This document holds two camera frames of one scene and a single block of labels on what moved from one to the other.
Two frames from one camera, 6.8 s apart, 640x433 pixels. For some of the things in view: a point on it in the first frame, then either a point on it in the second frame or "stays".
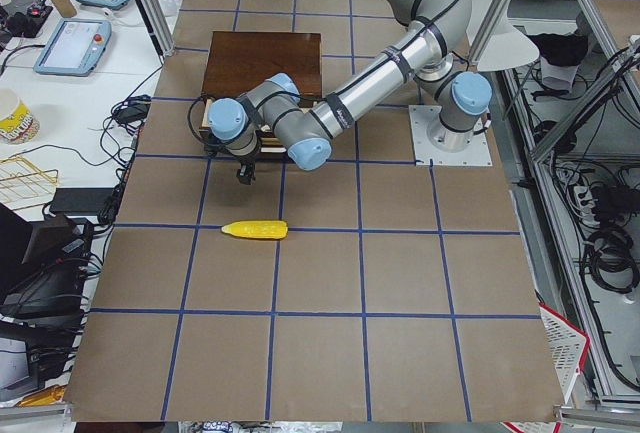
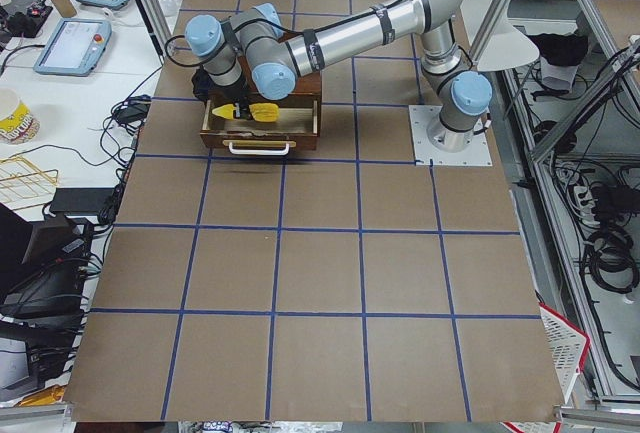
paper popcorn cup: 17,123 stays
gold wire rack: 22,184 stays
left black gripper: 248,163 to 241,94
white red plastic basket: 568,344 stays
